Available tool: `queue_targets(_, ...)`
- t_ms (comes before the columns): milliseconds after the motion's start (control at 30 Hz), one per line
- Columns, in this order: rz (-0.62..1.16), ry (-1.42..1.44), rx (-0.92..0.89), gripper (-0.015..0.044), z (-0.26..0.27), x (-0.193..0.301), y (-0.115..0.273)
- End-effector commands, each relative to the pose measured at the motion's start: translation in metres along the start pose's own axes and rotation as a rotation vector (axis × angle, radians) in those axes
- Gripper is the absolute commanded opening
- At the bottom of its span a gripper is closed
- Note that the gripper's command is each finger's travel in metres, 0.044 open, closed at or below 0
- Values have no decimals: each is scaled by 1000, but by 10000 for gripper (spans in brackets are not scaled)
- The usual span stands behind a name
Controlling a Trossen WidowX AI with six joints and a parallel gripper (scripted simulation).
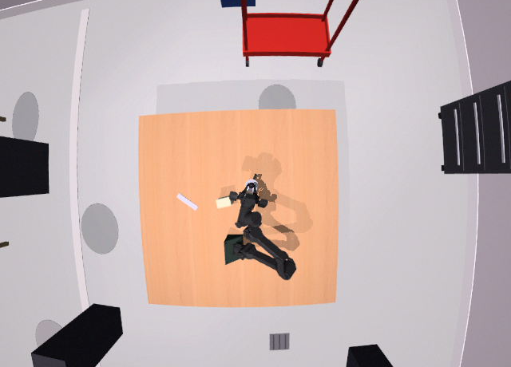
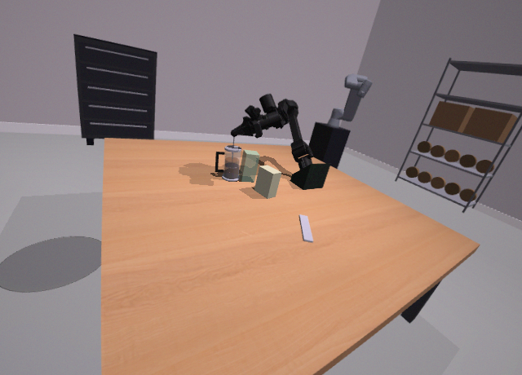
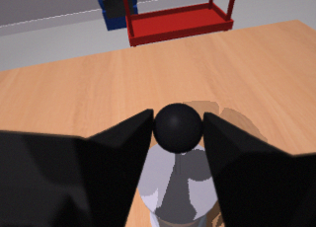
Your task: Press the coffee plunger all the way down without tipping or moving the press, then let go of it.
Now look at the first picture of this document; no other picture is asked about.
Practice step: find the pale lavender flat bar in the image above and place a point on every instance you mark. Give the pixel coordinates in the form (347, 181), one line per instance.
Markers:
(187, 201)

